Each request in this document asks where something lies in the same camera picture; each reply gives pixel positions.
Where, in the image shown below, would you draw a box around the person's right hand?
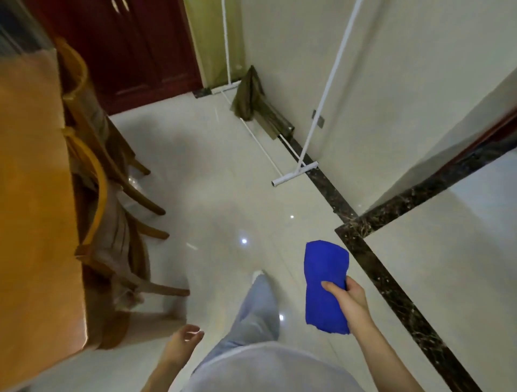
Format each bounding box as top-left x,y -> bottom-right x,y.
322,276 -> 375,337

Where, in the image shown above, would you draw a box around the person's right forearm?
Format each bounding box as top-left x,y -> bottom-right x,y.
350,321 -> 425,392

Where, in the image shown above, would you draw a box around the person's left forearm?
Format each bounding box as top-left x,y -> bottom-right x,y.
139,359 -> 181,392

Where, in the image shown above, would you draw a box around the wooden dining chair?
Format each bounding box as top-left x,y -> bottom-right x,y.
64,127 -> 191,350
54,36 -> 167,216

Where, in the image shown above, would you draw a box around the dark red wooden cabinet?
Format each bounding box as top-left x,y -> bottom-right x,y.
23,0 -> 203,116

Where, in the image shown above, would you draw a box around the blue cloth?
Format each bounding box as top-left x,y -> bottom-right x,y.
305,240 -> 351,336

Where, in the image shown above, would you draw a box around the white metal clothes rack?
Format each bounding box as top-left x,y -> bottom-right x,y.
209,0 -> 365,189

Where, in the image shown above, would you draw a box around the white shirt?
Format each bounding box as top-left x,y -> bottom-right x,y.
181,340 -> 366,392

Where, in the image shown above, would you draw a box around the olive green hanging cloth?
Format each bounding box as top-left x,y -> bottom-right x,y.
230,65 -> 268,122

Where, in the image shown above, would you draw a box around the wooden dining table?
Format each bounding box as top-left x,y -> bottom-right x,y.
0,48 -> 93,392

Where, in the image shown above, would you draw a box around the person's left hand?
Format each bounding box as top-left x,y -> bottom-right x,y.
161,324 -> 205,367

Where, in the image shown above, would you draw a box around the light grey trousers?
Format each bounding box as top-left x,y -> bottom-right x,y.
193,274 -> 282,370

